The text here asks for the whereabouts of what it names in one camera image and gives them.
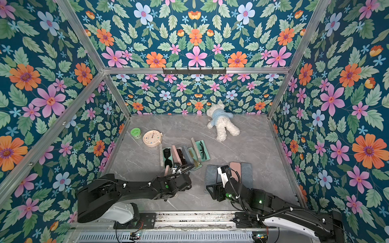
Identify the grey case with red glasses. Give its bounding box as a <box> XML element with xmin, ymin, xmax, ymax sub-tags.
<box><xmin>241</xmin><ymin>163</ymin><xmax>253</xmax><ymax>189</ymax></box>

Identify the pink case with purple glasses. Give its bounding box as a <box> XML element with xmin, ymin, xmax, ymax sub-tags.
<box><xmin>229</xmin><ymin>162</ymin><xmax>242</xmax><ymax>183</ymax></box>

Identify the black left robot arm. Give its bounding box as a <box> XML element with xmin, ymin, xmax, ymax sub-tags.
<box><xmin>77</xmin><ymin>174</ymin><xmax>191</xmax><ymax>223</ymax></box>

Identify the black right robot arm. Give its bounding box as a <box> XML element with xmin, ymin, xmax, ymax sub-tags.
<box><xmin>205</xmin><ymin>166</ymin><xmax>345</xmax><ymax>243</ymax></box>

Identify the grey case with olive glasses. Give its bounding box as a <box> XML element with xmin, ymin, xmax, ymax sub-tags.
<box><xmin>182</xmin><ymin>146</ymin><xmax>202</xmax><ymax>171</ymax></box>

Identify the cream round alarm clock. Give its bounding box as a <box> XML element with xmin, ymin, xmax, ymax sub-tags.
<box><xmin>142</xmin><ymin>130</ymin><xmax>163</xmax><ymax>147</ymax></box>

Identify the green lidded round container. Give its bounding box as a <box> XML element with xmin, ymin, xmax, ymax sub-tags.
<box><xmin>130</xmin><ymin>128</ymin><xmax>142</xmax><ymax>139</ymax></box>

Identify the white teddy bear blue shirt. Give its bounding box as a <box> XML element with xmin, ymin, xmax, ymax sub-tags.
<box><xmin>206</xmin><ymin>104</ymin><xmax>240</xmax><ymax>142</ymax></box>

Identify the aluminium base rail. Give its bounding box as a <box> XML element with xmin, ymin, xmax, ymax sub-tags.
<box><xmin>71</xmin><ymin>210</ymin><xmax>268</xmax><ymax>231</ymax></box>

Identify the black hook rail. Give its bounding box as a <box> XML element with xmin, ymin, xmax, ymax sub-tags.
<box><xmin>162</xmin><ymin>67</ymin><xmax>227</xmax><ymax>75</ymax></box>

